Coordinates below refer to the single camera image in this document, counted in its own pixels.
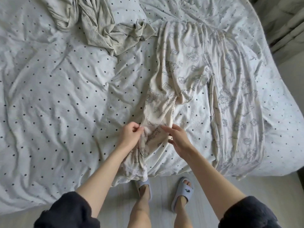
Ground white slipper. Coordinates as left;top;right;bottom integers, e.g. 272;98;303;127
171;177;194;213
134;178;154;202

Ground person's black right sleeve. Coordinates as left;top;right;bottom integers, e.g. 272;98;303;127
218;195;282;228

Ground white dotted bed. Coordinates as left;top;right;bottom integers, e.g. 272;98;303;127
0;0;304;217

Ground beige textured pajama pants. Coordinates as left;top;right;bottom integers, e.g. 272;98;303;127
40;0;157;56

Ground person's lower leg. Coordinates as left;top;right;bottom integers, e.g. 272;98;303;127
173;194;194;228
127;185;153;228

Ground cream patterned pyjama top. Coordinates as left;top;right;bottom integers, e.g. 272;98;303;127
114;20;266;186

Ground person's right hand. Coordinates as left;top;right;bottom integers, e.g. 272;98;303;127
160;123;195;160

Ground striped beige curtain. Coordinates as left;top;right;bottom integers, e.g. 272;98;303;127
249;0;304;65

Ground person's left hand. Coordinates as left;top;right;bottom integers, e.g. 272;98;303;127
116;121;145;152

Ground person's black left sleeve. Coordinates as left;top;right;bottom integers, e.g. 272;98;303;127
33;191;101;228

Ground person's black sleeve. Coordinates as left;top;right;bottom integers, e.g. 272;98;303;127
218;195;282;228
33;191;101;228

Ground person's right forearm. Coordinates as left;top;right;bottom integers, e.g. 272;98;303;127
183;149;248;220

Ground person's left forearm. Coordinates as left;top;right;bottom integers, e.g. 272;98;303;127
76;147;131;218

